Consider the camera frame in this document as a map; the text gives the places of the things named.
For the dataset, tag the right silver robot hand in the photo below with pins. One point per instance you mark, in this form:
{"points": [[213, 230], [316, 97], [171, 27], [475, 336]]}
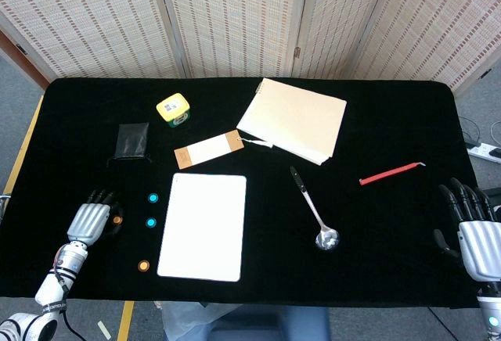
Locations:
{"points": [[483, 249]]}

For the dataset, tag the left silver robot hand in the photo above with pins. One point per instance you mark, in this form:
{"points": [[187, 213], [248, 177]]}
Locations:
{"points": [[88, 221]]}

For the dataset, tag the orange round magnet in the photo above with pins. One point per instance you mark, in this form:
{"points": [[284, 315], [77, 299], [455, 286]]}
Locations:
{"points": [[117, 220], [143, 265]]}

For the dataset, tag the teal disc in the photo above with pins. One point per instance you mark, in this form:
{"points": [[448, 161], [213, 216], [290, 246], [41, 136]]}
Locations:
{"points": [[151, 222], [153, 198]]}

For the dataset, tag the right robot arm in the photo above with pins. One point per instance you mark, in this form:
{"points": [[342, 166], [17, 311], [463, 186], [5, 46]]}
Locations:
{"points": [[491, 313]]}

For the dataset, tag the white rectangular magnetic board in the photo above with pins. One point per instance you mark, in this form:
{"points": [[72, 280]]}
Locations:
{"points": [[201, 227]]}

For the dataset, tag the white power strip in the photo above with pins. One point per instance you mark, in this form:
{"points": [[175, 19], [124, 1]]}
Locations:
{"points": [[485, 151]]}

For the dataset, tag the white tape scrap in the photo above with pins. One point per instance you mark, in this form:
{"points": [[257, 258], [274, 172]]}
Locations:
{"points": [[104, 329]]}

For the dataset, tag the black tablecloth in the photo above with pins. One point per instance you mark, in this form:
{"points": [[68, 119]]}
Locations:
{"points": [[372, 239]]}

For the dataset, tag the clear plastic bag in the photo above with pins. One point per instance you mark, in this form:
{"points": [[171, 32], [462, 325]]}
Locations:
{"points": [[184, 319]]}

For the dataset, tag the brown white paper bookmark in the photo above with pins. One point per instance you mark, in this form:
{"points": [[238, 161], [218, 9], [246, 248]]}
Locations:
{"points": [[207, 149]]}

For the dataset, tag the yellow lidded green container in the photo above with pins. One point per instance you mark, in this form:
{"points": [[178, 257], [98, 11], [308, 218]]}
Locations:
{"points": [[172, 107]]}

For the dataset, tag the blue chair seat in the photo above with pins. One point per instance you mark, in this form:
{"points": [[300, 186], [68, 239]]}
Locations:
{"points": [[270, 323]]}

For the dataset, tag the beige spiral sketchbook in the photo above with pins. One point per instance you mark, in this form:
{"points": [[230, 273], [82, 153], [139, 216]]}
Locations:
{"points": [[293, 120]]}

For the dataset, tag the woven folding screen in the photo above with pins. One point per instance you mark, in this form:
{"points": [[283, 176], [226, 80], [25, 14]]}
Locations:
{"points": [[235, 16]]}

